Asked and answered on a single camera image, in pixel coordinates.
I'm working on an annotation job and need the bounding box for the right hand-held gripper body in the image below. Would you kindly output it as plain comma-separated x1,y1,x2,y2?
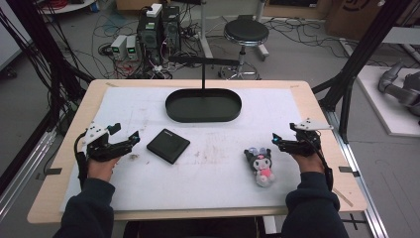
279,117,334,158

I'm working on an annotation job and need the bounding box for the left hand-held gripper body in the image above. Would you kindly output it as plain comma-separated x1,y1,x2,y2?
82,122,133,164

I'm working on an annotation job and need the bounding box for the person's right hand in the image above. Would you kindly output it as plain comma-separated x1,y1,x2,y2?
291,152,327,175

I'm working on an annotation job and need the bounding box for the person's left hand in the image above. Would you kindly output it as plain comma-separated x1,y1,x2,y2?
86,156,122,183

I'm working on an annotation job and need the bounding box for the black and pink plush toy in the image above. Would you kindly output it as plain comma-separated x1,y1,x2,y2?
243,146,277,189

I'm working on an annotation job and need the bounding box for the black square box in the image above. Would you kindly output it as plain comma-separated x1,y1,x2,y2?
146,128,192,166

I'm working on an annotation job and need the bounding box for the black tape piece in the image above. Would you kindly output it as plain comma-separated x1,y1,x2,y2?
338,166,362,179
35,167,63,181

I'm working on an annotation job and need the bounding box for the black oval tray with stand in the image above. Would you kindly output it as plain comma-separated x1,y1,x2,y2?
164,55,243,124

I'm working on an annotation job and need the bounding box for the white table mat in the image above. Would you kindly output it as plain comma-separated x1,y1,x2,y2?
58,85,304,213

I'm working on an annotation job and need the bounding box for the grey power supply unit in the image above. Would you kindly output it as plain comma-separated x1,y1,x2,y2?
125,34,139,61
110,34,129,61

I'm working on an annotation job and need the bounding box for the white floor board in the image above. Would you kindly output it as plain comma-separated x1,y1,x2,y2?
356,64,420,139

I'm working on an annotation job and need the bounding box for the black computer tower white box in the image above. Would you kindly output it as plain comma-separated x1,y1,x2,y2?
136,2,163,65

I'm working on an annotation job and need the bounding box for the black round stool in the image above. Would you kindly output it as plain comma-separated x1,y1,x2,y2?
218,17,270,81

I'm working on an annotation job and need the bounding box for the cardboard box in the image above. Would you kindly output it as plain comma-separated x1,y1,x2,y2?
324,0,420,42

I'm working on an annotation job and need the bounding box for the white table leg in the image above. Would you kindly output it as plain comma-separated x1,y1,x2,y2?
197,0,215,60

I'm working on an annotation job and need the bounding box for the white round table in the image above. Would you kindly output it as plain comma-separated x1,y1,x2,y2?
39,0,97,15

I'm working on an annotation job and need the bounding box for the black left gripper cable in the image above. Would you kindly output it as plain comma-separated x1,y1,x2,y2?
73,131,89,190

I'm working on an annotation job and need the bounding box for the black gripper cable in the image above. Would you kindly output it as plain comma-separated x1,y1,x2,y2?
309,137,335,192
73,131,89,190

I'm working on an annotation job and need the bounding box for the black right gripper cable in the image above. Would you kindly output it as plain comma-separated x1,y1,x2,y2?
309,137,335,192

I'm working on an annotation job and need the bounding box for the aluminium rail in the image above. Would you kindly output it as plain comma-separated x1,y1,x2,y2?
322,108,391,238
0,128,57,221

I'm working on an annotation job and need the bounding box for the black frame post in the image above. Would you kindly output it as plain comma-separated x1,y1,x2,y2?
6,0,95,133
311,0,420,144

